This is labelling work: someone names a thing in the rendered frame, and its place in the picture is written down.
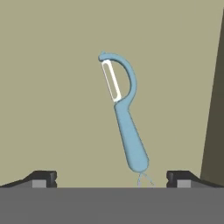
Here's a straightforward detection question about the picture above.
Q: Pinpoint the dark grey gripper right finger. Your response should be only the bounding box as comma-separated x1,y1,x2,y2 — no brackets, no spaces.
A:
165,170,224,189

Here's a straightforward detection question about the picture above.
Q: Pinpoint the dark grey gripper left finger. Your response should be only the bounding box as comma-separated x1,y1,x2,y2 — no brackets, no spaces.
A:
0,170,58,189

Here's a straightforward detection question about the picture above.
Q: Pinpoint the blue peeler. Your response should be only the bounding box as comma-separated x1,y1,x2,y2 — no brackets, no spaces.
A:
98,51,156,188

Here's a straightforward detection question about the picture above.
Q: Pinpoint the olive drawer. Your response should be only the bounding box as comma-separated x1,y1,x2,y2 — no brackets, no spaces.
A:
0,0,224,189

